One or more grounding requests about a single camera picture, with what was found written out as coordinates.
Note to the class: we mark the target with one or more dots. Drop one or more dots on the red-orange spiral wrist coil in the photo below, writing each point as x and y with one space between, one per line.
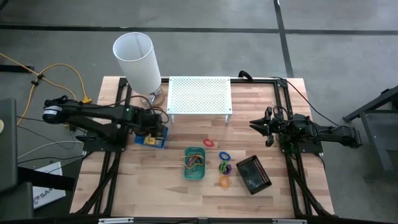
205 142

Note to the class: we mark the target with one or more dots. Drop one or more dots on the white perforated metal shelf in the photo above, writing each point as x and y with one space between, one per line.
199 95

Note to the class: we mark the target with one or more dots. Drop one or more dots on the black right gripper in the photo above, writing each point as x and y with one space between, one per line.
281 128

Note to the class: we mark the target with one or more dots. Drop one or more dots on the teal plastic bin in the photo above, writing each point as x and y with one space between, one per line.
194 177

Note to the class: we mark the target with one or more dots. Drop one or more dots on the black floor bar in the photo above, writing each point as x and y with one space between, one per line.
18 68

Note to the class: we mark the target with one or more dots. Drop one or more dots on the black equipment cabinet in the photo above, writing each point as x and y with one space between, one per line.
7 140

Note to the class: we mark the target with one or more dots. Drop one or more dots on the green rubber band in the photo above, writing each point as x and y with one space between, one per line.
191 171

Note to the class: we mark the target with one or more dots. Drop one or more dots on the wooden lamp base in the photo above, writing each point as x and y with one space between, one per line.
160 100

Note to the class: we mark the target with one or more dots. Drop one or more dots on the dark metal stand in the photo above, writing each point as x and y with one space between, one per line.
373 130

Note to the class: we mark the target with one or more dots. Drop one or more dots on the blue spiral wrist coil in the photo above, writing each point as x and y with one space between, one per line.
220 155

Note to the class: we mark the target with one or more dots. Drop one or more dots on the white cylindrical lamp shade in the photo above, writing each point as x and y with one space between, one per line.
136 65

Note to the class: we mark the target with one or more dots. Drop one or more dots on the amber spiral wrist coil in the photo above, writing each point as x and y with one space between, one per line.
220 182

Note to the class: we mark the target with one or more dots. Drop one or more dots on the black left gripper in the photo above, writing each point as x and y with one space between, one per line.
149 119

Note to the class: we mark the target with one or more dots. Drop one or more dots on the purple spiral wrist coil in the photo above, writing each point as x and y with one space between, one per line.
230 169

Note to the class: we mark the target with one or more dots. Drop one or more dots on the silver metal bracket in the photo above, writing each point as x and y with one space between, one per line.
115 221
289 221

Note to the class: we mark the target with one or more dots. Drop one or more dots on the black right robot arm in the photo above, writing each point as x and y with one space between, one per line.
329 135

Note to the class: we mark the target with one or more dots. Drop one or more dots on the yellow rubber band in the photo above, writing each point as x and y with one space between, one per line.
186 167

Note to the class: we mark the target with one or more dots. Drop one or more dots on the blue plastic basket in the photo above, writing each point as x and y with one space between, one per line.
138 141

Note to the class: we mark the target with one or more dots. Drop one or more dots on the black plastic basket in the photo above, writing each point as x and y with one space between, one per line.
253 175

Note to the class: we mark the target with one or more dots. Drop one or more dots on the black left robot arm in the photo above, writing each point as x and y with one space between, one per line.
93 112

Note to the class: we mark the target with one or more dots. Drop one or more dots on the black aluminium table frame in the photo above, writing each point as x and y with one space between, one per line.
264 81

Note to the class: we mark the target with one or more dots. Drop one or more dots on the white printed sign board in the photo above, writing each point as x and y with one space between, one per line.
46 199

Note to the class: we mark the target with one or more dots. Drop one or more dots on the red rubber band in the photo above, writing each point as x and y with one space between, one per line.
190 158

